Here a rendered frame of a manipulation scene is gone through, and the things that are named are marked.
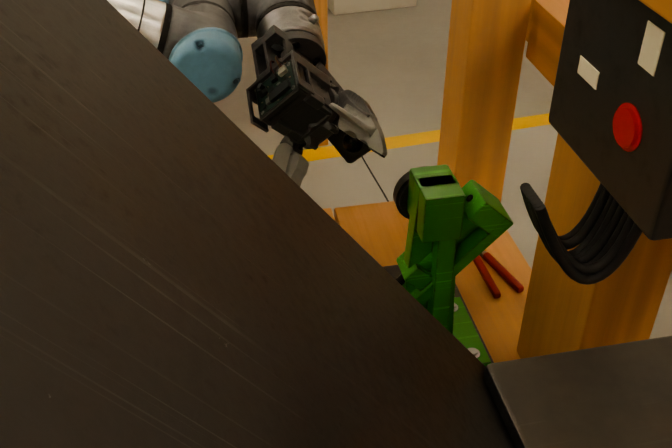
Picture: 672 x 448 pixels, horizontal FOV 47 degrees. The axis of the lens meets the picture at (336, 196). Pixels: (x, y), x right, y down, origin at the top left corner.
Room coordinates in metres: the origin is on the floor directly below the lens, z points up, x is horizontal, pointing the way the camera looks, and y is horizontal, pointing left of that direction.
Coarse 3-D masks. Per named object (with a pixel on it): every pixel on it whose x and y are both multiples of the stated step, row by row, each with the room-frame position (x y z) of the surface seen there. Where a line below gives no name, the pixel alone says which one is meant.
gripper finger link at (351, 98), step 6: (342, 90) 0.74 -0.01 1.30; (348, 90) 0.73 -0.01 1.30; (342, 96) 0.72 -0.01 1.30; (348, 96) 0.72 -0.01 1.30; (354, 96) 0.71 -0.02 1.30; (342, 102) 0.72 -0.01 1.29; (348, 102) 0.71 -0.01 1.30; (354, 102) 0.71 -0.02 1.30; (360, 102) 0.71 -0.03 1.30; (366, 102) 0.71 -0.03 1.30; (360, 108) 0.70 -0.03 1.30; (366, 108) 0.70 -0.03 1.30; (366, 114) 0.68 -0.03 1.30; (372, 114) 0.69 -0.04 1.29; (336, 120) 0.72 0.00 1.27
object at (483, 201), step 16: (464, 192) 0.78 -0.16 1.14; (480, 192) 0.76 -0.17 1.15; (464, 208) 0.75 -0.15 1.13; (480, 208) 0.74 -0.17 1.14; (496, 208) 0.75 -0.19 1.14; (464, 224) 0.75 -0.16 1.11; (480, 224) 0.74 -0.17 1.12; (496, 224) 0.74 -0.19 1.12; (512, 224) 0.74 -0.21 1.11; (464, 240) 0.75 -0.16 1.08; (480, 240) 0.74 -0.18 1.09; (400, 256) 0.76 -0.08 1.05; (432, 256) 0.74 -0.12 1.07; (464, 256) 0.73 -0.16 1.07; (416, 272) 0.73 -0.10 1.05; (416, 288) 0.74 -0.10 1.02; (432, 288) 0.73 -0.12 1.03
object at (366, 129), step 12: (336, 108) 0.66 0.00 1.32; (348, 108) 0.70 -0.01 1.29; (348, 120) 0.68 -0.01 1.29; (360, 120) 0.66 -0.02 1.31; (372, 120) 0.67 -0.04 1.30; (348, 132) 0.68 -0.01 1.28; (360, 132) 0.67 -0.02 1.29; (372, 132) 0.65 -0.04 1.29; (372, 144) 0.64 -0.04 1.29; (384, 144) 0.64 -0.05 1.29; (384, 156) 0.63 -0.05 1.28
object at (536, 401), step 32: (576, 352) 0.41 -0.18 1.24; (608, 352) 0.41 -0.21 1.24; (640, 352) 0.41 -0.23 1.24; (512, 384) 0.38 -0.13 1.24; (544, 384) 0.38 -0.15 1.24; (576, 384) 0.38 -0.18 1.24; (608, 384) 0.38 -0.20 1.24; (640, 384) 0.38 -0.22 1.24; (512, 416) 0.35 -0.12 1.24; (544, 416) 0.35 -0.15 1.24; (576, 416) 0.35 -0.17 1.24; (608, 416) 0.35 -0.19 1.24; (640, 416) 0.35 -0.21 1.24
